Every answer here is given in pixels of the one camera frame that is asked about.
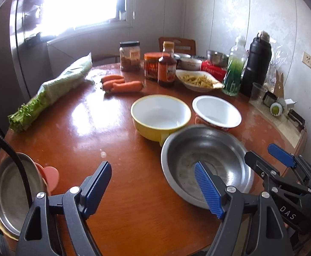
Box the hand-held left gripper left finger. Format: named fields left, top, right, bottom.
left=16, top=161, right=112, bottom=256

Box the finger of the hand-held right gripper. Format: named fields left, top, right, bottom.
left=267, top=143, right=311, bottom=185
left=244, top=151, right=311, bottom=196

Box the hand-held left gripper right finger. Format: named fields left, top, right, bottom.
left=194, top=161, right=292, bottom=256

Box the large steel bowl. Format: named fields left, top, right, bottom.
left=161, top=125, right=254, bottom=210

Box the white and red paper bowl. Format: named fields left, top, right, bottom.
left=192, top=95, right=242, bottom=134

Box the shallow steel dish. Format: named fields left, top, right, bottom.
left=0, top=153, right=47, bottom=237

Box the yellow bowl white inside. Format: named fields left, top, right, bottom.
left=130, top=94, right=192, bottom=147

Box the green fruit in foam net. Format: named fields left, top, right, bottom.
left=269, top=99, right=286, bottom=117

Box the small steel cup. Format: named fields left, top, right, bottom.
left=263, top=91, right=277, bottom=107

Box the clear plastic cup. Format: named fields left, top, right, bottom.
left=249, top=82, right=268, bottom=108

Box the brown cardboard cutout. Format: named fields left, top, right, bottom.
left=273, top=69, right=285, bottom=99

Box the clear plastic bag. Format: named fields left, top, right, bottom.
left=267, top=39, right=285, bottom=91

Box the green drink plastic bottle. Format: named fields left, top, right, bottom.
left=222, top=35, right=248, bottom=97

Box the black thermos flask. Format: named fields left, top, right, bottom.
left=240, top=31, right=272, bottom=98

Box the carrot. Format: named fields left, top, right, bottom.
left=102, top=79, right=126, bottom=93
left=112, top=81, right=144, bottom=94
left=100, top=75, right=126, bottom=84

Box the white dish of yellow food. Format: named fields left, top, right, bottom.
left=175, top=69, right=224, bottom=92

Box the red tissue box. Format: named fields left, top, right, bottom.
left=200, top=60, right=228, bottom=78

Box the bagged celery bunch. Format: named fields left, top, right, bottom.
left=7, top=52, right=94, bottom=132

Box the small shiny steel bowl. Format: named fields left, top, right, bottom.
left=207, top=49, right=230, bottom=67

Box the brown sauce bottle orange cap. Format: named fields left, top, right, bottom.
left=158, top=41, right=178, bottom=87

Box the white ceramic bowl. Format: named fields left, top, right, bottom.
left=179, top=58, right=203, bottom=71

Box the red-lid chili sauce jar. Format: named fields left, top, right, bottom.
left=144, top=52, right=163, bottom=81

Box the clear jar black lid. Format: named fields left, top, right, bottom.
left=119, top=41, right=141, bottom=72

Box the wooden chair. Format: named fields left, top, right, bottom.
left=159, top=37, right=197, bottom=56

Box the grey refrigerator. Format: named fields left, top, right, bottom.
left=0, top=0, right=52, bottom=144

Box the window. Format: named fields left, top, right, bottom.
left=38, top=0, right=135, bottom=39

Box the wall socket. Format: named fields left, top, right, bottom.
left=302, top=51, right=311, bottom=73

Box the black cable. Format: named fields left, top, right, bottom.
left=0, top=124, right=32, bottom=206

